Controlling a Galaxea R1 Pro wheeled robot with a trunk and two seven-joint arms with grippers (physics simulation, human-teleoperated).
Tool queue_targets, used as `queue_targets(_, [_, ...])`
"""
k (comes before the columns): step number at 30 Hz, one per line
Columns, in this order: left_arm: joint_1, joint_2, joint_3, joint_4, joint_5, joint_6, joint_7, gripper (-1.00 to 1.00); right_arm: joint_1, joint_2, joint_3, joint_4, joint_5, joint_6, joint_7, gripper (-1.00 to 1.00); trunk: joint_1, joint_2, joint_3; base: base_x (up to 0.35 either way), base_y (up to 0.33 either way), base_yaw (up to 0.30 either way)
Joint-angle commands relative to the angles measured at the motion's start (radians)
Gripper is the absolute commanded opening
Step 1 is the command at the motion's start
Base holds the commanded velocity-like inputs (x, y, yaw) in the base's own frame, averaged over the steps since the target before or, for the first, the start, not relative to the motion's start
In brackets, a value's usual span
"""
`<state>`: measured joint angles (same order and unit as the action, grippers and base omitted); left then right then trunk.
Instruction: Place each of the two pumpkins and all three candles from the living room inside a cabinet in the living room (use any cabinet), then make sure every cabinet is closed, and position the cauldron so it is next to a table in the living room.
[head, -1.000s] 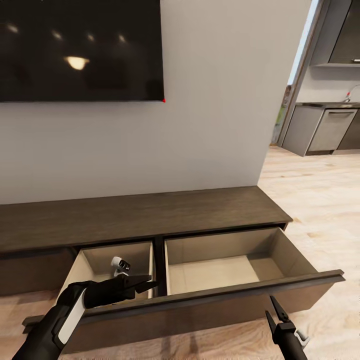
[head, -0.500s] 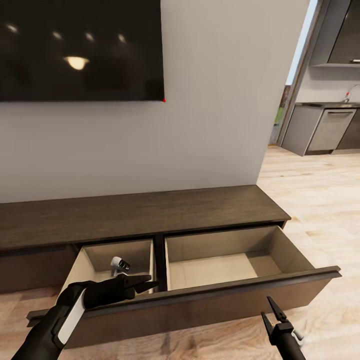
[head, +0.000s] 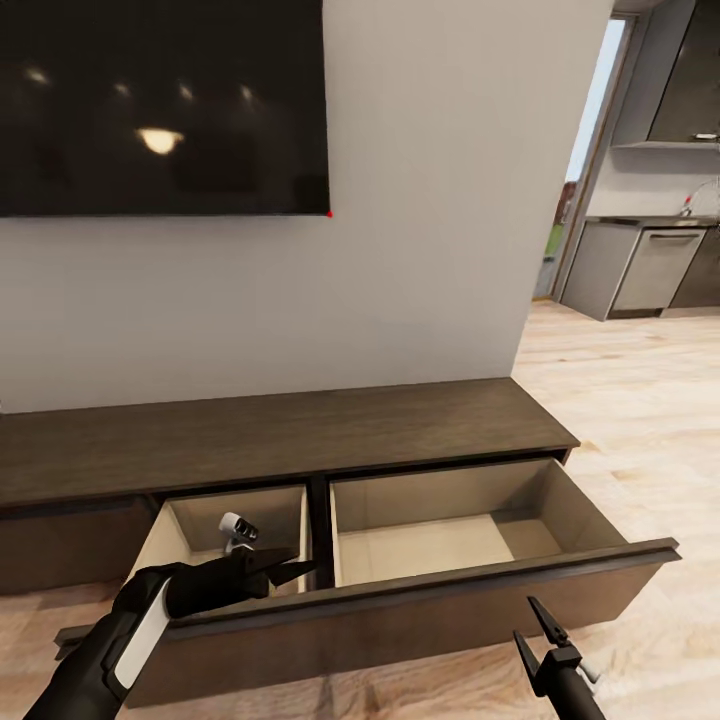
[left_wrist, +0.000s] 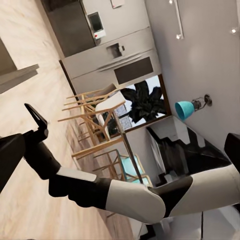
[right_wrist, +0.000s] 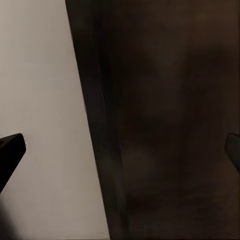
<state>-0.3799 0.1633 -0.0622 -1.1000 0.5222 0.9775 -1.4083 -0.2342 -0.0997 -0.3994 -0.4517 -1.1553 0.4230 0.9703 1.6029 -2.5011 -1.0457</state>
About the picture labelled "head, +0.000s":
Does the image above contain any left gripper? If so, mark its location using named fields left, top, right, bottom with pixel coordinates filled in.
left=194, top=546, right=317, bottom=611

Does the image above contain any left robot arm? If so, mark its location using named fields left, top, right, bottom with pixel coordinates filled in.
left=23, top=512, right=317, bottom=720

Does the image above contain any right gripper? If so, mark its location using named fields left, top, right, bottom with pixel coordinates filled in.
left=514, top=596, right=606, bottom=720

